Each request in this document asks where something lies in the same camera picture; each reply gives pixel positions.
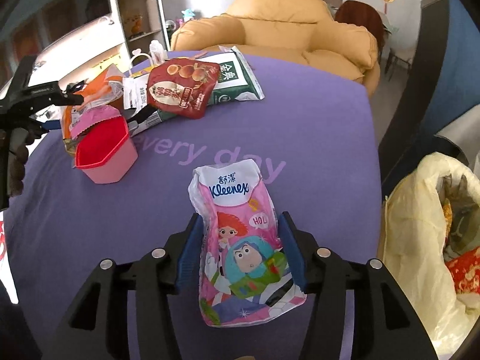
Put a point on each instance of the brown red snack pouch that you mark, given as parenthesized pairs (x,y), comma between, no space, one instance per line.
(180,90)

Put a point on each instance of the orange snack wrapper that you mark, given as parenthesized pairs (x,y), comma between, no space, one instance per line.
(99,90)

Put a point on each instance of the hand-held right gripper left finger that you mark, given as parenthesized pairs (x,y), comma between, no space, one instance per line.
(191,247)

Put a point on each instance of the person's left hand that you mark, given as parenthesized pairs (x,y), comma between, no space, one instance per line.
(18,172)

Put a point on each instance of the white red printed cloth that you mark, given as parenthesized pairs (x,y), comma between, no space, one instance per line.
(7,255)

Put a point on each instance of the black cabinet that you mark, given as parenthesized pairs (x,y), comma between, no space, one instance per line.
(431,45)

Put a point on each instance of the blue partition panel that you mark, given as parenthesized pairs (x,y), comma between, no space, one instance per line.
(463,45)

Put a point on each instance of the white cabinet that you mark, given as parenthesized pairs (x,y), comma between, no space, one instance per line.
(82,41)

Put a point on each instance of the pink cartoon tissue packet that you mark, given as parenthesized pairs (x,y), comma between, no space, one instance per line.
(240,195)

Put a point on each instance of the white yellow toy chair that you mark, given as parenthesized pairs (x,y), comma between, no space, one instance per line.
(157,50)

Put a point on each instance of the red gold wrapper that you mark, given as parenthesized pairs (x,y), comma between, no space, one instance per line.
(465,273)

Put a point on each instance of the beige leather armchair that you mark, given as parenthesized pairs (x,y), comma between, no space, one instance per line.
(281,30)

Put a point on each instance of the crumpled grey packaging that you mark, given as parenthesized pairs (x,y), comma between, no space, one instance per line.
(459,213)

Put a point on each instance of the yellow trash bag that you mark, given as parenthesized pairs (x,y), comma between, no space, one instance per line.
(412,232)

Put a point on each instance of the brown chair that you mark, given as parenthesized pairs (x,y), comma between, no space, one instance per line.
(360,15)

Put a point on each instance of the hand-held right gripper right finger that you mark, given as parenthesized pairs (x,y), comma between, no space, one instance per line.
(292,247)

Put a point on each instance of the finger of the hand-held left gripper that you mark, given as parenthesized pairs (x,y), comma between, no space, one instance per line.
(56,97)
(144,117)

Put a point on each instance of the pink small packet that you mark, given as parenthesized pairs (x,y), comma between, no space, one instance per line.
(93,118)

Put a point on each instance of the green white milk packet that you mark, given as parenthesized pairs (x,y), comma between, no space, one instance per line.
(232,78)

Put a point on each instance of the pink plastic cup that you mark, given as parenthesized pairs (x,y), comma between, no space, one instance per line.
(108,165)

